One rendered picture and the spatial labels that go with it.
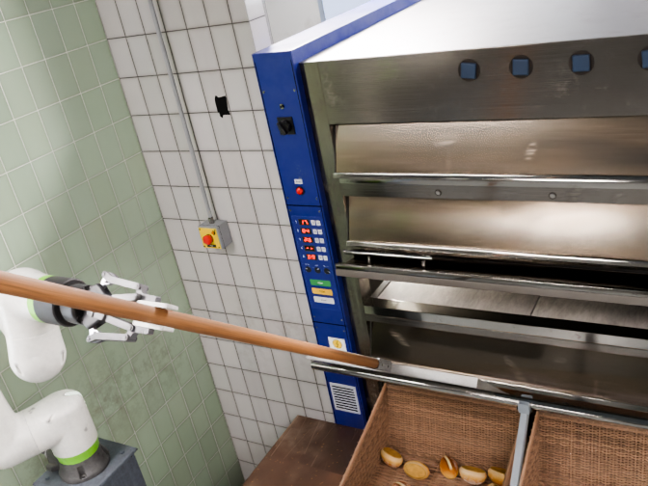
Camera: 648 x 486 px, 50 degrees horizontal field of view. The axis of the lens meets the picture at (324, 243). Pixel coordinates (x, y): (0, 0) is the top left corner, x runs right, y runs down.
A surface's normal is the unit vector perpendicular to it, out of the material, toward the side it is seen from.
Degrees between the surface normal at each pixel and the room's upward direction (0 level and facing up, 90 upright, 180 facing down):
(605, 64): 90
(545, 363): 70
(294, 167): 90
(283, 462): 0
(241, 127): 90
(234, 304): 90
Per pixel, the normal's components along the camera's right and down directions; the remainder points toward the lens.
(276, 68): -0.48, 0.45
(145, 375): 0.86, 0.06
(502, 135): -0.51, 0.12
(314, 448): -0.18, -0.89
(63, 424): 0.51, 0.25
